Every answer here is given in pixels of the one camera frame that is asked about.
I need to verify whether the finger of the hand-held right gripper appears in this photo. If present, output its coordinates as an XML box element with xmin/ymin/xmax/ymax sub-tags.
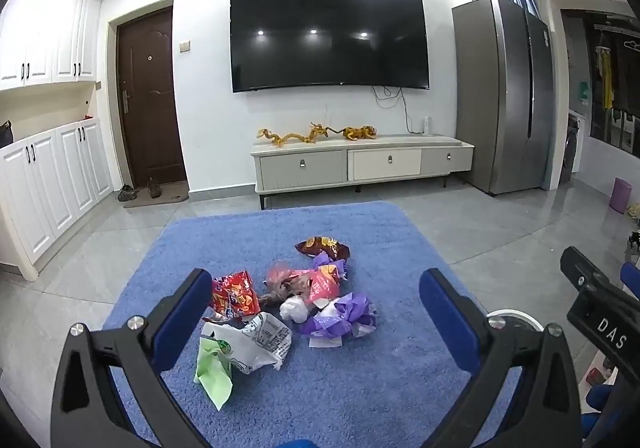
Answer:
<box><xmin>560</xmin><ymin>246</ymin><xmax>609</xmax><ymax>290</ymax></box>
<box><xmin>620</xmin><ymin>262</ymin><xmax>640</xmax><ymax>300</ymax></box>

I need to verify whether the white lower cabinet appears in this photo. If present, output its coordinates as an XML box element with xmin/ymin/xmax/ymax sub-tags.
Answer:
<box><xmin>0</xmin><ymin>118</ymin><xmax>115</xmax><ymax>280</ymax></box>

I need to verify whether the television cable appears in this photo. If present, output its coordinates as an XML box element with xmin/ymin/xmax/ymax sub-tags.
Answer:
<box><xmin>371</xmin><ymin>85</ymin><xmax>424</xmax><ymax>135</ymax></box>

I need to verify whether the long golden dragon figure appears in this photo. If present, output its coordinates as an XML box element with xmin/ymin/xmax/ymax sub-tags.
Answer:
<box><xmin>257</xmin><ymin>128</ymin><xmax>313</xmax><ymax>148</ymax></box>

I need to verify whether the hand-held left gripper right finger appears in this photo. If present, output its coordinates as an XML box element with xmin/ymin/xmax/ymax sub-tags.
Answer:
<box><xmin>419</xmin><ymin>268</ymin><xmax>584</xmax><ymax>448</ymax></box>

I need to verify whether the grey double-door refrigerator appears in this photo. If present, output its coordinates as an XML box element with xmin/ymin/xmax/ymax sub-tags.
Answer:
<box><xmin>451</xmin><ymin>0</ymin><xmax>555</xmax><ymax>197</ymax></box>

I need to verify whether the white tissue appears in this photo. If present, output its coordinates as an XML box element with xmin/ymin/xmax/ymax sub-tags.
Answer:
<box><xmin>278</xmin><ymin>295</ymin><xmax>321</xmax><ymax>325</ymax></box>

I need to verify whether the brown entrance door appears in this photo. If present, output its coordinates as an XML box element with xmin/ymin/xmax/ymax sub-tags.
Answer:
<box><xmin>107</xmin><ymin>0</ymin><xmax>189</xmax><ymax>190</ymax></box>

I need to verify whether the blue rug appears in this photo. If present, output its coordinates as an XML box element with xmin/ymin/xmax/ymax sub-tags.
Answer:
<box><xmin>102</xmin><ymin>201</ymin><xmax>521</xmax><ymax>448</ymax></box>

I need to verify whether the person's right hand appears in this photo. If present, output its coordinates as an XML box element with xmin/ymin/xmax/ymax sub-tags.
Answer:
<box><xmin>585</xmin><ymin>384</ymin><xmax>617</xmax><ymax>429</ymax></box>

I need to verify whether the white upper wall cabinet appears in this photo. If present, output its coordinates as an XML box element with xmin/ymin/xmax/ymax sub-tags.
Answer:
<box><xmin>0</xmin><ymin>0</ymin><xmax>103</xmax><ymax>92</ymax></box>

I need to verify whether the purple bucket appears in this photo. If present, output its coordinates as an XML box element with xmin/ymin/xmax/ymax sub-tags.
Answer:
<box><xmin>609</xmin><ymin>177</ymin><xmax>634</xmax><ymax>214</ymax></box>

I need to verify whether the golden tiger figure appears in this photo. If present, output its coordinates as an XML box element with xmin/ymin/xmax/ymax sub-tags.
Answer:
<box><xmin>340</xmin><ymin>125</ymin><xmax>377</xmax><ymax>142</ymax></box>

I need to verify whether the black wall television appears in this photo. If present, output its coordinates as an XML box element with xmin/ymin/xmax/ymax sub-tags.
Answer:
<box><xmin>230</xmin><ymin>0</ymin><xmax>431</xmax><ymax>94</ymax></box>

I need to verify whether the pink wrapper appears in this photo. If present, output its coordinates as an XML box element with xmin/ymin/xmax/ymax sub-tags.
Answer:
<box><xmin>259</xmin><ymin>261</ymin><xmax>314</xmax><ymax>310</ymax></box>

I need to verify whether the white printed plastic bag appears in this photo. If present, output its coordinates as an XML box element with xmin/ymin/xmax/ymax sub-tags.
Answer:
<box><xmin>200</xmin><ymin>312</ymin><xmax>294</xmax><ymax>375</ymax></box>

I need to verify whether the light green plastic bag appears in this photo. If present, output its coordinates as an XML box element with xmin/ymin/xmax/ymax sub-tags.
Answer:
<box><xmin>195</xmin><ymin>335</ymin><xmax>236</xmax><ymax>412</ymax></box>

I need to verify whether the white low table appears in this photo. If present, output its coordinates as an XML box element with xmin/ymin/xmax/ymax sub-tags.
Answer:
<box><xmin>577</xmin><ymin>348</ymin><xmax>624</xmax><ymax>411</ymax></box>

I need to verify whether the small golden dragon figure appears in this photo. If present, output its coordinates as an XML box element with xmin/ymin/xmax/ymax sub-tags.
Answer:
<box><xmin>307</xmin><ymin>122</ymin><xmax>342</xmax><ymax>144</ymax></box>

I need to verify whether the brown snack packet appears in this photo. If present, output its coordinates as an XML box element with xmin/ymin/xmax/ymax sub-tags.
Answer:
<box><xmin>295</xmin><ymin>237</ymin><xmax>351</xmax><ymax>262</ymax></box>

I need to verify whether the white round bin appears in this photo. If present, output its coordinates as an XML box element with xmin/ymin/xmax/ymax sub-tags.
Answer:
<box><xmin>486</xmin><ymin>310</ymin><xmax>545</xmax><ymax>335</ymax></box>

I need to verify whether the purple plastic bag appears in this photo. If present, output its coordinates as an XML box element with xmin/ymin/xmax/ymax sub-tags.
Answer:
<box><xmin>300</xmin><ymin>292</ymin><xmax>379</xmax><ymax>348</ymax></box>

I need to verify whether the red snack packet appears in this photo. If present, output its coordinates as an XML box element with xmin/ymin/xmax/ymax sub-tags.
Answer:
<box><xmin>210</xmin><ymin>269</ymin><xmax>259</xmax><ymax>322</ymax></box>

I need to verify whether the grey and white television cabinet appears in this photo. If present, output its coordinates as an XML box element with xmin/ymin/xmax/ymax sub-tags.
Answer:
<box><xmin>250</xmin><ymin>133</ymin><xmax>475</xmax><ymax>210</ymax></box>

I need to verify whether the small purple wrapper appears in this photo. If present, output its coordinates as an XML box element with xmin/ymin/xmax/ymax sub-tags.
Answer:
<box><xmin>313</xmin><ymin>253</ymin><xmax>349</xmax><ymax>280</ymax></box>

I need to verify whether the brown doormat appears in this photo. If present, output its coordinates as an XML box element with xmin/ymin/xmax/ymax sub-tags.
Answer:
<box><xmin>123</xmin><ymin>181</ymin><xmax>190</xmax><ymax>208</ymax></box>

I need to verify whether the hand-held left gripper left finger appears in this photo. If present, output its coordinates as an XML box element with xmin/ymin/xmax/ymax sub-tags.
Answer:
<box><xmin>50</xmin><ymin>269</ymin><xmax>214</xmax><ymax>448</ymax></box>

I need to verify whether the yellow hanging garment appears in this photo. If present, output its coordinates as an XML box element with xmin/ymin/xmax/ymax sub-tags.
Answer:
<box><xmin>599</xmin><ymin>48</ymin><xmax>615</xmax><ymax>110</ymax></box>

